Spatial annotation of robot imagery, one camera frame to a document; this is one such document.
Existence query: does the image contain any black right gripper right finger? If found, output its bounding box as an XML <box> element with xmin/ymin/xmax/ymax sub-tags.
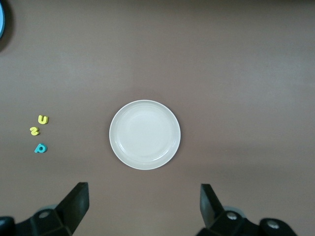
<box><xmin>196</xmin><ymin>183</ymin><xmax>261</xmax><ymax>236</ymax></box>

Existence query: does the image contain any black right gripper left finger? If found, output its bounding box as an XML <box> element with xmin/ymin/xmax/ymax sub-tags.
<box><xmin>17</xmin><ymin>182</ymin><xmax>89</xmax><ymax>236</ymax></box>

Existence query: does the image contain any teal letter p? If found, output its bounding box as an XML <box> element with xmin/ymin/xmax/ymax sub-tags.
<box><xmin>33</xmin><ymin>143</ymin><xmax>48</xmax><ymax>153</ymax></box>

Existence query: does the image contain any beige round plate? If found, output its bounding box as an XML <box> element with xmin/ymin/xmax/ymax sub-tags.
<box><xmin>109</xmin><ymin>99</ymin><xmax>181</xmax><ymax>171</ymax></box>

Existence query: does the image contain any blue round plate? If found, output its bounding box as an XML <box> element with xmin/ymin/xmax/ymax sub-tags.
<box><xmin>0</xmin><ymin>0</ymin><xmax>6</xmax><ymax>40</ymax></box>

